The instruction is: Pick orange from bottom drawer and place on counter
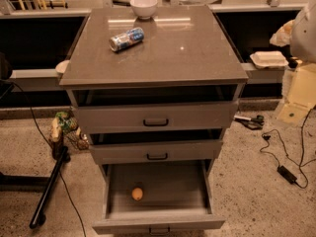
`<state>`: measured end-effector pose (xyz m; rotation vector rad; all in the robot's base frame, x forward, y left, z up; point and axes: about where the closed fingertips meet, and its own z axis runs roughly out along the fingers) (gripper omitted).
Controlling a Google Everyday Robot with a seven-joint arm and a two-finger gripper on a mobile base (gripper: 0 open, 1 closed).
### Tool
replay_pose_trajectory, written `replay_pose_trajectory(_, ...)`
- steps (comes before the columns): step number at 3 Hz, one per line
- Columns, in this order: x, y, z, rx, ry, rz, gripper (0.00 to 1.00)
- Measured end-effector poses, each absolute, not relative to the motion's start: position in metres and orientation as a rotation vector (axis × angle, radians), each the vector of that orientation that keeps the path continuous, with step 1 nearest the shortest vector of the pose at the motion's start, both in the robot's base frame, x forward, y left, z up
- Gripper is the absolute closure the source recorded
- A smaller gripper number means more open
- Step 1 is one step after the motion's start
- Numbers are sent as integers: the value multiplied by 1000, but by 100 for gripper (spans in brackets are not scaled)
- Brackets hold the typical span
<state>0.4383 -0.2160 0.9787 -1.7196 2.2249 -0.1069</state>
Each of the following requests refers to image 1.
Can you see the orange fruit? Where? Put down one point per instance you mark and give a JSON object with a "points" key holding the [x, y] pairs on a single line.
{"points": [[137, 194]]}

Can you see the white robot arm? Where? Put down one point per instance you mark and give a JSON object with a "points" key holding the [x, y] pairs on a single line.
{"points": [[299, 85]]}

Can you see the grey drawer cabinet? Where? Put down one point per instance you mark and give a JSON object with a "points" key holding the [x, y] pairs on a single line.
{"points": [[184, 57]]}

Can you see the grey middle drawer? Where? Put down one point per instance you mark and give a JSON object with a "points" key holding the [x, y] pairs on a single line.
{"points": [[152, 146]]}

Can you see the grey top drawer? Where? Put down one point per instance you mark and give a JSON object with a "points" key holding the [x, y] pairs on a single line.
{"points": [[135, 118]]}

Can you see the blue silver soda can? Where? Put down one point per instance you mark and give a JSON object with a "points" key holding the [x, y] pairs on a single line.
{"points": [[126, 39]]}

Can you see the white ceramic bowl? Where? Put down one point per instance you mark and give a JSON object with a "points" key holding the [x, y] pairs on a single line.
{"points": [[144, 9]]}

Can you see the black metal stand leg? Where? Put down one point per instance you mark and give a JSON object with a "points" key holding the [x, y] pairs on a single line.
{"points": [[38, 218]]}

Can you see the white foam takeout container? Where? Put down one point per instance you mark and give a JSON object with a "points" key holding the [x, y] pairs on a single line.
{"points": [[268, 59]]}

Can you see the small black yellow object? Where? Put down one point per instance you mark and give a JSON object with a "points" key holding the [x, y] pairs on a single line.
{"points": [[293, 62]]}

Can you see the wire basket with toy fruit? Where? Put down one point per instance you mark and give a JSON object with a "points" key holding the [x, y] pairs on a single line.
{"points": [[65, 125]]}

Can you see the small white dish on rail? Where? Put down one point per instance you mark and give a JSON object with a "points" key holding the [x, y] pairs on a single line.
{"points": [[61, 67]]}

